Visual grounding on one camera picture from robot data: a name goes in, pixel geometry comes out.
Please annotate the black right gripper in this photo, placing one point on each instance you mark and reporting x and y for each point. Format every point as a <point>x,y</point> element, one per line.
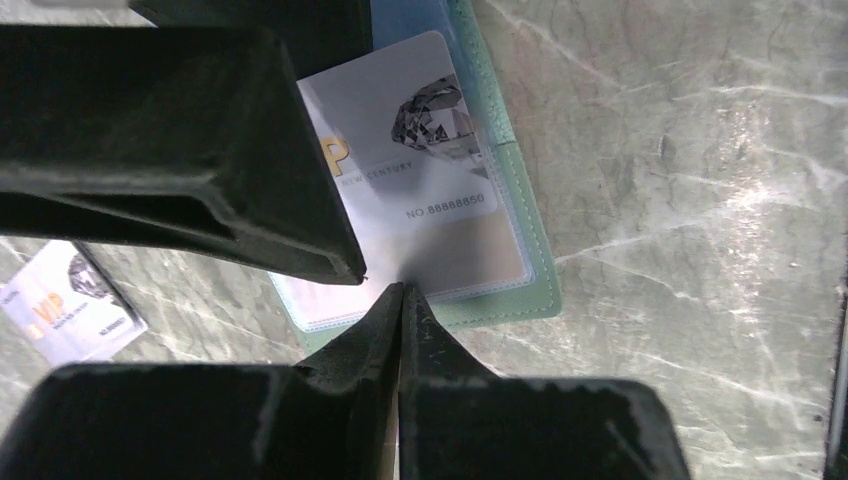
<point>187,138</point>

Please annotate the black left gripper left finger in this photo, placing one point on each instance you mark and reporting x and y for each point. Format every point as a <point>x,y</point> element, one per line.
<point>325,417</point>

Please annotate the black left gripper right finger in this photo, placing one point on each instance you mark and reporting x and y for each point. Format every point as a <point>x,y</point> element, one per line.
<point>460,420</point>

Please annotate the green card holder wallet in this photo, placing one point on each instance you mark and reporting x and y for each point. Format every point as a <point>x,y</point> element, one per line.
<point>318,313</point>

